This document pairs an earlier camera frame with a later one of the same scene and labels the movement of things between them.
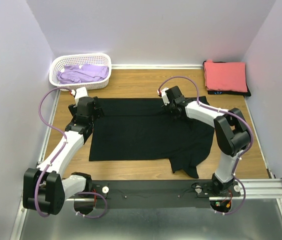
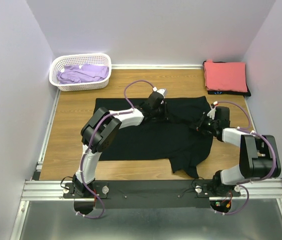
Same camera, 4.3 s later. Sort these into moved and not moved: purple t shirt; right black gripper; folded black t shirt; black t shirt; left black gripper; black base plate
Moved: left black gripper; right black gripper
Not moved: black t shirt; folded black t shirt; purple t shirt; black base plate
